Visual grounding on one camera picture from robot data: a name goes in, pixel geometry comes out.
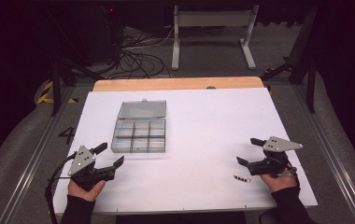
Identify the person's left hand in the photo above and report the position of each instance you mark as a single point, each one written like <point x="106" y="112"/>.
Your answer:
<point x="83" y="193"/>

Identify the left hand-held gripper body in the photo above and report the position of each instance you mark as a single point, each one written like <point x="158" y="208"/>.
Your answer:
<point x="82" y="160"/>

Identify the aluminium floor rail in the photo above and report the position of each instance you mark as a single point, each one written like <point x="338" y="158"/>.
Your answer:
<point x="331" y="155"/>
<point x="32" y="161"/>

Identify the white table board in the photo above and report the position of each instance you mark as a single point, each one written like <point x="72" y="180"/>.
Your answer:
<point x="197" y="140"/>

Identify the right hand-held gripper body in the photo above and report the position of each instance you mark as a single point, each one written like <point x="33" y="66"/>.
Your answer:
<point x="280" y="144"/>

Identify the person's right hand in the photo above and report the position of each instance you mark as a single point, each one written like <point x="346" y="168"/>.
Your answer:
<point x="280" y="183"/>

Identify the white metal stand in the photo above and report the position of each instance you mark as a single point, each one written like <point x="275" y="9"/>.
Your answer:
<point x="213" y="18"/>

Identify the black tripod stand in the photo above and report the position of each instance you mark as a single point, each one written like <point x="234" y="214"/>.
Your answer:
<point x="55" y="87"/>

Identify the clear plastic compartment box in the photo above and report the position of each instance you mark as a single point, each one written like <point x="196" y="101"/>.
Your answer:
<point x="139" y="127"/>

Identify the black metal stand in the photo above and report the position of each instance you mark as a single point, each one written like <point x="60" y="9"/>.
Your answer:
<point x="311" y="87"/>

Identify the black equipment with red light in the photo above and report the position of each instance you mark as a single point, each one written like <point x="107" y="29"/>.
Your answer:
<point x="113" y="28"/>

